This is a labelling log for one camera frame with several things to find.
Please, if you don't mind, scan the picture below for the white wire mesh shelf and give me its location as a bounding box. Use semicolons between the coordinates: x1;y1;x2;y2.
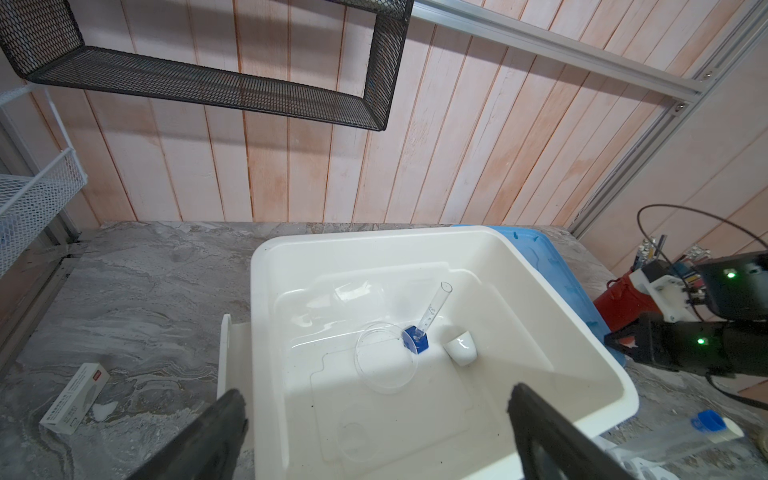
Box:
1;84;88;274

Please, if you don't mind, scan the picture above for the small white cardboard box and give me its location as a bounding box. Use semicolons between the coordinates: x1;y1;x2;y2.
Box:
39;363;110;435

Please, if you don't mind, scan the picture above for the bundle of pencils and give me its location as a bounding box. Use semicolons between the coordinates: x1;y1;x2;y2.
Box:
630;235;712;278

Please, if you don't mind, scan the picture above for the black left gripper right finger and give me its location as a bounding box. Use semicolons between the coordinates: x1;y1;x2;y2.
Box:
508;383;631;479

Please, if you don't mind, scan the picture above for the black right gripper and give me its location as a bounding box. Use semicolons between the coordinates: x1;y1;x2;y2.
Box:
604;312;729;369

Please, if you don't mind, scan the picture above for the blue-capped test tube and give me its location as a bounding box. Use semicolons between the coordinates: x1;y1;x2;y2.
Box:
606;410;744;465

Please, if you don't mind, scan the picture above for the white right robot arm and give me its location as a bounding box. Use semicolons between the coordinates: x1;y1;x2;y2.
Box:
604;251;767;385

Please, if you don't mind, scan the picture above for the red pencil cup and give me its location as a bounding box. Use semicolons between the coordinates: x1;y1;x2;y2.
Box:
593;272;661;333

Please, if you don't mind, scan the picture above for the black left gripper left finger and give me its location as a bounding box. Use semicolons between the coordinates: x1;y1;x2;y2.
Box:
130;389;249;479

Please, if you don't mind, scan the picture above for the small white cup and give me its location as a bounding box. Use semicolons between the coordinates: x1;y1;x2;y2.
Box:
444;331;478;367

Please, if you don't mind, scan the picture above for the black wire mesh basket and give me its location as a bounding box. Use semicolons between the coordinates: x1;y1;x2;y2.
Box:
0;0;416;133

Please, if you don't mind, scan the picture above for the white plastic storage bin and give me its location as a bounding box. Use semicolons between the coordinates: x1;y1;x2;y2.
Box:
218;226;639;479

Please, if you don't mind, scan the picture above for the blue-based graduated cylinder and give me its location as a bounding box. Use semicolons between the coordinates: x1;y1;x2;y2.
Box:
402;281;453;355

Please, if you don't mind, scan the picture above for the blue plastic bin lid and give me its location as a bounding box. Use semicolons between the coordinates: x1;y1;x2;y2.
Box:
491;226;609;344

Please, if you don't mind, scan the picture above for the clear petri dish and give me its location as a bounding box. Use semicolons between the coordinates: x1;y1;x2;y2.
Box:
354;322;418;394

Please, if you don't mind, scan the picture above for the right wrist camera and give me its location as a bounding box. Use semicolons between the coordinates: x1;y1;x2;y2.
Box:
628;259;703;324

